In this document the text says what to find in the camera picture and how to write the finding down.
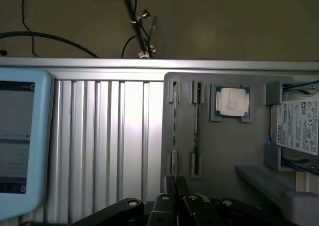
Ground green RAM stick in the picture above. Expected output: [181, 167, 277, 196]
[193, 81, 203, 179]

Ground grey parts rack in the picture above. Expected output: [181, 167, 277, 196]
[161, 71, 319, 207]

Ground silver CPU chip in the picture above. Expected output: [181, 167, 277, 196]
[214, 86, 251, 117]

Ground hard disk white label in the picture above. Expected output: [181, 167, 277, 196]
[270, 83, 319, 168]

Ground light blue teach pendant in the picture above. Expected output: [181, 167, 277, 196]
[0, 69, 53, 221]

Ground dark metal pole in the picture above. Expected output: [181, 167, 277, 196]
[119, 0, 153, 60]

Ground black cable beside pole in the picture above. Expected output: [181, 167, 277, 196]
[121, 35, 137, 59]

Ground thick black floor cable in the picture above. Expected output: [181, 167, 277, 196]
[0, 31, 100, 59]

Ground thin black floor wire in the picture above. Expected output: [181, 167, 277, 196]
[21, 0, 40, 58]

